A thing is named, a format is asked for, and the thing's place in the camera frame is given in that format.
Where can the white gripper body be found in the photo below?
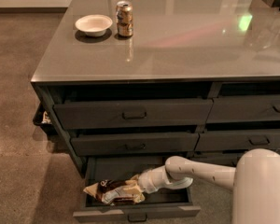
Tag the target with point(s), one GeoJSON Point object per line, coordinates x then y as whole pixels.
{"type": "Point", "coordinates": [146, 181]}

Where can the brown chip bag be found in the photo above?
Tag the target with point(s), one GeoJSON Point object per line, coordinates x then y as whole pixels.
{"type": "Point", "coordinates": [113, 192]}

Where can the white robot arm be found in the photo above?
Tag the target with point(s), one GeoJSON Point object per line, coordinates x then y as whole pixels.
{"type": "Point", "coordinates": [254, 183]}

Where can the open bottom left drawer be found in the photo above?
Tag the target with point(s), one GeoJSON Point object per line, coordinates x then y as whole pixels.
{"type": "Point", "coordinates": [162, 204]}

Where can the middle left drawer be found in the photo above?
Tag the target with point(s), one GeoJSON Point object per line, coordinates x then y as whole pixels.
{"type": "Point", "coordinates": [133, 143]}

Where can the top left drawer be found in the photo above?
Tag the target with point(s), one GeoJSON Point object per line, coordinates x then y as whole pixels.
{"type": "Point", "coordinates": [132, 113]}

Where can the middle right drawer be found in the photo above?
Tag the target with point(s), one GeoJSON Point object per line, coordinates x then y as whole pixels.
{"type": "Point", "coordinates": [238, 140]}

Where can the dark grey drawer cabinet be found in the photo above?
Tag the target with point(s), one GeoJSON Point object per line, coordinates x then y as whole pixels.
{"type": "Point", "coordinates": [180, 49]}

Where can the top right drawer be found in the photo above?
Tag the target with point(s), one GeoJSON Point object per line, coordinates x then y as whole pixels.
{"type": "Point", "coordinates": [245, 109]}

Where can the black bin beside cabinet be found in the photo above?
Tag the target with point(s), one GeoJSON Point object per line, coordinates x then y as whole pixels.
{"type": "Point", "coordinates": [39, 121]}

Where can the white paper bowl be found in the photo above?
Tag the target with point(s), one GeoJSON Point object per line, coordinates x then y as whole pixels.
{"type": "Point", "coordinates": [94, 25]}

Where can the gold soda can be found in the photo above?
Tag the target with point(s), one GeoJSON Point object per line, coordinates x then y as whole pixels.
{"type": "Point", "coordinates": [124, 18]}

